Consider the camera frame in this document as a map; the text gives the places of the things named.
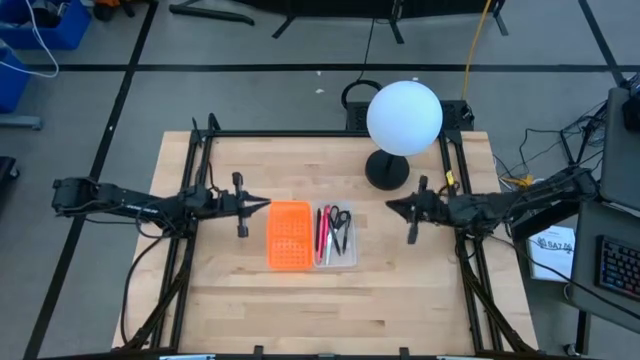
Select orange perforated plastic lid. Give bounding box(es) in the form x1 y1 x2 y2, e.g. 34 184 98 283
266 199 316 272

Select grey desk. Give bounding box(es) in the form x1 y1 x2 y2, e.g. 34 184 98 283
568 198 640 322

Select large blue plastic bin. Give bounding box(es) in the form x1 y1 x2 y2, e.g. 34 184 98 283
0 0 93 52

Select black looped floor cable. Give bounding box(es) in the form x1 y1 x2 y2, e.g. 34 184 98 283
340 17 384 110

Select tangled black floor cables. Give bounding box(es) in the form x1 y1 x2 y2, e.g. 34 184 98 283
517 98 610 167

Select clear plastic supply box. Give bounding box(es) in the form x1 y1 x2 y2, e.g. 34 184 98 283
310 200 359 269

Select black table frame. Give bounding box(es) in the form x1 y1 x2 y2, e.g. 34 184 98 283
112 112 540 354

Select black perforated box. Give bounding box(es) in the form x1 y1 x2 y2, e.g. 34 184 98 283
344 99 476 133

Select yellow cable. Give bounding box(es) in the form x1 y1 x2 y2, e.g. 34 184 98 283
460 0 494 100

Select white cable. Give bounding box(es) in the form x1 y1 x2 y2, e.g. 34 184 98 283
0 0 61 79

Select white printed paper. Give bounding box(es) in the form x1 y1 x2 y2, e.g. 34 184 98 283
526 225 577 283

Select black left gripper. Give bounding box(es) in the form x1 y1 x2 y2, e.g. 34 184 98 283
191 171 273 239

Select black floor bar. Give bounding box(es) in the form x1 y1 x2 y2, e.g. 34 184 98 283
168 3 257 27

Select black-handled scissors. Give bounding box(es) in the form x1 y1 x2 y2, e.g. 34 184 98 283
324 204 353 267

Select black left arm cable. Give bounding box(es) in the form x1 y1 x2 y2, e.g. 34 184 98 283
119 231 167 347

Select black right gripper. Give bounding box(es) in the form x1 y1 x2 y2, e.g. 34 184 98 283
384 174 474 246

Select black keyboard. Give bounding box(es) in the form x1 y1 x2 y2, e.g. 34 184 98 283
594 234 640 303

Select grey side table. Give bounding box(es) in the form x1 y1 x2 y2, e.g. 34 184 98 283
598 86 640 212

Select white globe lamp black base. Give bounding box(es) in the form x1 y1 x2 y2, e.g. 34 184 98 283
364 79 445 192

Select pink pencil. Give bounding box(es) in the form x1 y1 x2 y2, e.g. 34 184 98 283
317 219 329 266

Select yellow plug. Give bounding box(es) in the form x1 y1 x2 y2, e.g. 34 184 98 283
501 174 537 191

